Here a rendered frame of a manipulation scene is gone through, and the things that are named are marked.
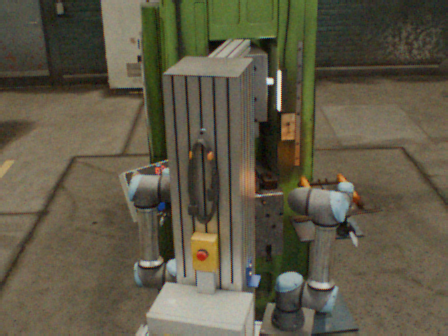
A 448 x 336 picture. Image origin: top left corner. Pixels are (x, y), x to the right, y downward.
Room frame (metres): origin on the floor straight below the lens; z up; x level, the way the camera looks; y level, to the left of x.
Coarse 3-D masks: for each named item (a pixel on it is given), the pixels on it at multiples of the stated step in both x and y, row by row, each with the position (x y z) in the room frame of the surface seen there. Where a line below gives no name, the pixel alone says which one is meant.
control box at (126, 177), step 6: (162, 162) 2.98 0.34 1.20; (144, 168) 2.91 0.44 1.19; (150, 168) 2.92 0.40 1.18; (162, 168) 2.95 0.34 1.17; (126, 174) 2.84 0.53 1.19; (132, 174) 2.86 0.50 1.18; (144, 174) 2.89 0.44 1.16; (150, 174) 2.90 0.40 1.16; (156, 174) 2.92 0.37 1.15; (120, 180) 2.88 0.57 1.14; (126, 180) 2.82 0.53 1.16; (126, 186) 2.82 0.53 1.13; (126, 192) 2.82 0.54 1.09; (126, 198) 2.83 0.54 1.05; (132, 204) 2.77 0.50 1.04; (132, 210) 2.78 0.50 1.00; (132, 216) 2.78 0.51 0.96
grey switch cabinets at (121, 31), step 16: (112, 0) 8.39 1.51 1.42; (128, 0) 8.38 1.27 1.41; (144, 0) 8.37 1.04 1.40; (112, 16) 8.39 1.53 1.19; (128, 16) 8.38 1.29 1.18; (112, 32) 8.39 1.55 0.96; (128, 32) 8.38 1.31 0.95; (112, 48) 8.39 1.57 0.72; (128, 48) 8.38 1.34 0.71; (112, 64) 8.39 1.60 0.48; (128, 64) 8.37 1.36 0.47; (112, 80) 8.39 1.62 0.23; (128, 80) 8.38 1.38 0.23
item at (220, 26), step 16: (208, 0) 3.24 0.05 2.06; (224, 0) 3.26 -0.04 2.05; (240, 0) 3.27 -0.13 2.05; (256, 0) 3.29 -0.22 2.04; (272, 0) 3.30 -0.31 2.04; (208, 16) 3.24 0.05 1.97; (224, 16) 3.26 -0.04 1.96; (240, 16) 3.27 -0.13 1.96; (256, 16) 3.29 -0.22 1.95; (272, 16) 3.30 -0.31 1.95; (208, 32) 3.24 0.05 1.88; (224, 32) 3.25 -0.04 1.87; (240, 32) 3.27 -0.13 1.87; (256, 32) 3.28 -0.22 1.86; (272, 32) 3.30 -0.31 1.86
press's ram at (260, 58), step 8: (216, 48) 3.33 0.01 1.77; (256, 48) 3.30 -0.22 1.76; (248, 56) 3.13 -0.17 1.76; (256, 56) 3.14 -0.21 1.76; (264, 56) 3.14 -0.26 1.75; (256, 64) 3.14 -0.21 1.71; (264, 64) 3.14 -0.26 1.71; (256, 72) 3.14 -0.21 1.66; (264, 72) 3.14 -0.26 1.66; (256, 80) 3.14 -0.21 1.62; (264, 80) 3.14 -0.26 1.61; (272, 80) 3.35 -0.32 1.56; (256, 88) 3.14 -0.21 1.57; (264, 88) 3.14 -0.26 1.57; (256, 96) 3.14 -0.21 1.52; (264, 96) 3.14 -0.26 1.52; (256, 104) 3.14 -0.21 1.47; (264, 104) 3.14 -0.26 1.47; (256, 112) 3.14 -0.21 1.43; (264, 112) 3.14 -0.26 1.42; (256, 120) 3.14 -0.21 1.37; (264, 120) 3.14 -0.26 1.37
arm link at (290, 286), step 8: (288, 272) 2.08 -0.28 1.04; (280, 280) 2.02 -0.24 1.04; (288, 280) 2.01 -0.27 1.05; (296, 280) 2.00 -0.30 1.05; (304, 280) 2.02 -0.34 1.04; (280, 288) 1.99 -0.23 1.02; (288, 288) 1.97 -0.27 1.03; (296, 288) 1.98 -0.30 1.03; (280, 296) 1.99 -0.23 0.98; (288, 296) 1.97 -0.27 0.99; (296, 296) 1.96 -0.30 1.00; (280, 304) 1.99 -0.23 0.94; (288, 304) 1.97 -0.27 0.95; (296, 304) 1.96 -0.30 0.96
